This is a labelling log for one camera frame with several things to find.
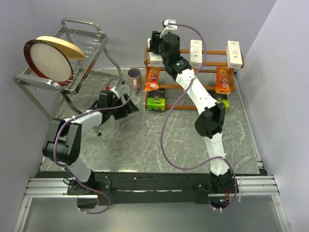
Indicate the orange razor pack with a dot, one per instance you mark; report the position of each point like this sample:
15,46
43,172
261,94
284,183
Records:
222,80
152,79

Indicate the aluminium frame rail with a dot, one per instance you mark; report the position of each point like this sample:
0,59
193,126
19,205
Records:
43,188

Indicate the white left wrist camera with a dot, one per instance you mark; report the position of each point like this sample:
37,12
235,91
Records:
115,90

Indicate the pink mug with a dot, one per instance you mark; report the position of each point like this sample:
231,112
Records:
135,79

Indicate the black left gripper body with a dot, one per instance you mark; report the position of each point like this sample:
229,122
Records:
118,110

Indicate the orange wooden shelf rack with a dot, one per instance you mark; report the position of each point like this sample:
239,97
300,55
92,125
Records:
188,80

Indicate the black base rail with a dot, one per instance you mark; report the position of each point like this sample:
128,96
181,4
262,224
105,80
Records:
122,188

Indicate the tan wooden plate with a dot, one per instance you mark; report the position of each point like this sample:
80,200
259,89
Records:
70,50

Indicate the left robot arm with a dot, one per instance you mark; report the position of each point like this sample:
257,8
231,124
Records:
62,144

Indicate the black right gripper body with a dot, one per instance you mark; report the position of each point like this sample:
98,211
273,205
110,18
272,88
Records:
163,54

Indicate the red rimmed white plate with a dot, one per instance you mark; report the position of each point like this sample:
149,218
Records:
48,62

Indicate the steel dish rack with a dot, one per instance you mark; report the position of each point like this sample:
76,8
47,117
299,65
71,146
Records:
89,37

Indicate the white box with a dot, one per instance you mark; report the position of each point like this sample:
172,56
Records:
155,60
233,54
195,53

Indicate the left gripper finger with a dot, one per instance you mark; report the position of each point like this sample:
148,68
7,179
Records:
130,107
119,114

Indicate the black green razor box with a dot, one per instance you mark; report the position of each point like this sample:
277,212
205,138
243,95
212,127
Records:
221,98
156,100

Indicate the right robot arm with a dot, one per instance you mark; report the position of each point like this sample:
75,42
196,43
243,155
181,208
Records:
209,123

